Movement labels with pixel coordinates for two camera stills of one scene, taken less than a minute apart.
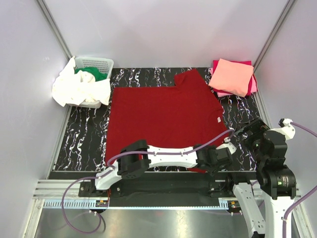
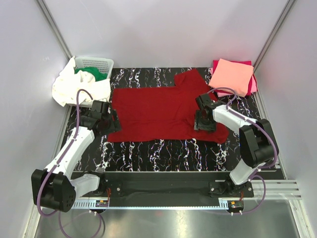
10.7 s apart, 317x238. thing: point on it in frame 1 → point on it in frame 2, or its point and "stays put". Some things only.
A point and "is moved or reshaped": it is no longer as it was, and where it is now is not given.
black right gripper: (247, 127) → (204, 124)
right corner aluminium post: (284, 12) stays put
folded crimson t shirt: (215, 63) stays put
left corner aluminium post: (54, 29) stays put
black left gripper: (206, 169) → (114, 121)
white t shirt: (70, 87) stays put
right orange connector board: (234, 204) stays put
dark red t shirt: (186, 114) is moved or reshaped
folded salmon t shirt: (232, 77) stays put
